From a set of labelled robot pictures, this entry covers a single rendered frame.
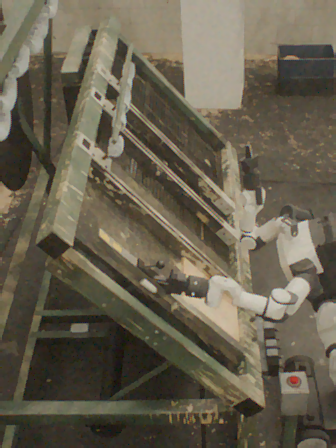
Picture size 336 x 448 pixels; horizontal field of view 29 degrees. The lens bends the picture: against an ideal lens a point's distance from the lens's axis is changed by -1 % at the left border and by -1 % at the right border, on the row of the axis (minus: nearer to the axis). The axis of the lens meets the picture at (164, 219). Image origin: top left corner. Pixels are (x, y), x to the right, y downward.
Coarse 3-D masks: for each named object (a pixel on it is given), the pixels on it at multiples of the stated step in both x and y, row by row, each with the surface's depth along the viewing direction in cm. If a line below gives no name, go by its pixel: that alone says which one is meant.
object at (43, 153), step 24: (24, 0) 334; (24, 24) 313; (0, 48) 283; (48, 48) 413; (0, 72) 273; (48, 72) 423; (48, 96) 434; (24, 120) 315; (48, 120) 445; (48, 144) 457; (48, 168) 330; (168, 360) 288
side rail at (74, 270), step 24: (48, 264) 240; (72, 264) 239; (72, 288) 246; (96, 288) 246; (120, 288) 252; (120, 312) 254; (144, 312) 255; (144, 336) 262; (168, 336) 261; (192, 360) 270; (216, 384) 279; (240, 384) 283
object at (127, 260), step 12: (96, 240) 264; (108, 252) 267; (120, 252) 268; (132, 264) 271; (144, 276) 275; (168, 300) 283; (180, 300) 285; (192, 312) 288; (204, 324) 292; (216, 324) 298; (216, 336) 297; (228, 336) 301; (228, 348) 301; (240, 348) 304
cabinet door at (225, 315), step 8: (184, 264) 311; (184, 272) 307; (192, 272) 313; (200, 272) 320; (184, 296) 294; (224, 296) 326; (192, 304) 296; (200, 304) 302; (224, 304) 322; (208, 312) 304; (216, 312) 310; (224, 312) 317; (232, 312) 323; (216, 320) 306; (224, 320) 312; (232, 320) 318; (224, 328) 307; (232, 328) 314; (232, 336) 309
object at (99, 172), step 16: (112, 128) 280; (80, 144) 277; (96, 160) 281; (96, 176) 288; (112, 176) 293; (112, 192) 293; (128, 192) 296; (128, 208) 299; (144, 208) 299; (144, 224) 304; (160, 224) 304; (176, 240) 309; (192, 256) 315; (208, 272) 321; (224, 272) 329; (240, 288) 333
